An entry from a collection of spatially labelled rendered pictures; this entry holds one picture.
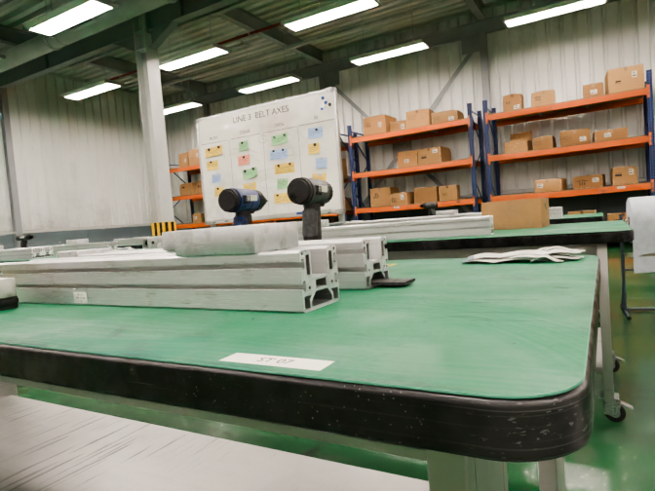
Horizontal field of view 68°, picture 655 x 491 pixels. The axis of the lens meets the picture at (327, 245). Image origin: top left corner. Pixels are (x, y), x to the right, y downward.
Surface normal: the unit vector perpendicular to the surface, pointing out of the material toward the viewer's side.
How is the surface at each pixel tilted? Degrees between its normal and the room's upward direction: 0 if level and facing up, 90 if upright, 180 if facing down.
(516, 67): 90
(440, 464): 90
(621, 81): 92
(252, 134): 90
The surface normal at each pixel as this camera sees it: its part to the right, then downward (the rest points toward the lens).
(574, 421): 0.47, 0.01
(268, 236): 0.86, -0.04
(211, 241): -0.51, 0.08
